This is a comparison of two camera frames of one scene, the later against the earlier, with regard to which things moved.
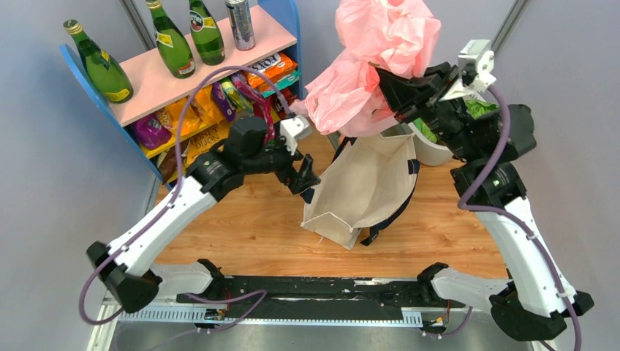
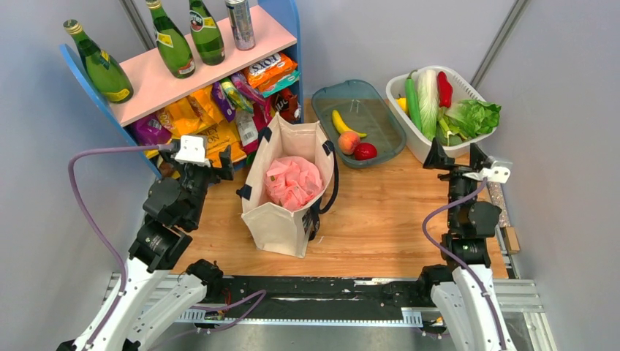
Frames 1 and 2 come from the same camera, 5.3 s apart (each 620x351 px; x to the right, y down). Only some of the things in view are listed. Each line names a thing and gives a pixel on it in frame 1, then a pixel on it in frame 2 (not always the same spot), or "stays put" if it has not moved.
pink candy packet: [240, 80] stays put
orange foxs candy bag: [273, 67] stays put
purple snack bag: [150, 133] stays put
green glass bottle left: [109, 75] stays put
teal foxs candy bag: [284, 82] stays put
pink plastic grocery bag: [346, 96] → [293, 182]
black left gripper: [300, 180] → [227, 171]
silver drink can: [242, 25] stays put
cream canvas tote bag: [368, 181] → [273, 227]
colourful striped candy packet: [239, 100] stays put
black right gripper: [402, 93] → [436, 159]
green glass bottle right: [206, 35] stays put
